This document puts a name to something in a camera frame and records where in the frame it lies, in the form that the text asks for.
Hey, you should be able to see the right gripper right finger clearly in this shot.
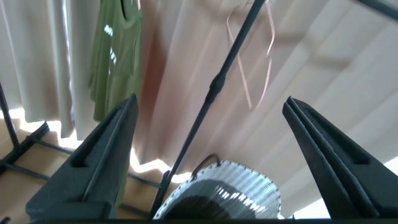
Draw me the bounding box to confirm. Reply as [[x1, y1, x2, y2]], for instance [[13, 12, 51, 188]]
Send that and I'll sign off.
[[282, 95, 398, 219]]

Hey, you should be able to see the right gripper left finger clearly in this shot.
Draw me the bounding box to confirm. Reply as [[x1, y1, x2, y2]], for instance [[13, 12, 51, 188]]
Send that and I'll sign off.
[[24, 93, 139, 220]]

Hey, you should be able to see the green printed shirt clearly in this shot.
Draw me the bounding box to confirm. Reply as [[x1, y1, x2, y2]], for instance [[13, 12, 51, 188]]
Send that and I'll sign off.
[[88, 0, 144, 208]]

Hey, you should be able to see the white laundry basket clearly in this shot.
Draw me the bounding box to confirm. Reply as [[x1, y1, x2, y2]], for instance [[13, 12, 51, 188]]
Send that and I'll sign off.
[[153, 153, 283, 220]]

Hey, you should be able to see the black clothes rack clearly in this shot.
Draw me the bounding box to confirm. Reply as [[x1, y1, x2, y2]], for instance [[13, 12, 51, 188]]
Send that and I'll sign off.
[[0, 0, 398, 218]]

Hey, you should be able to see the beige curtain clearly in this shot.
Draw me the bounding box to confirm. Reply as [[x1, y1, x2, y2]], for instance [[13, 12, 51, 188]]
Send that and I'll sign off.
[[0, 0, 398, 218]]

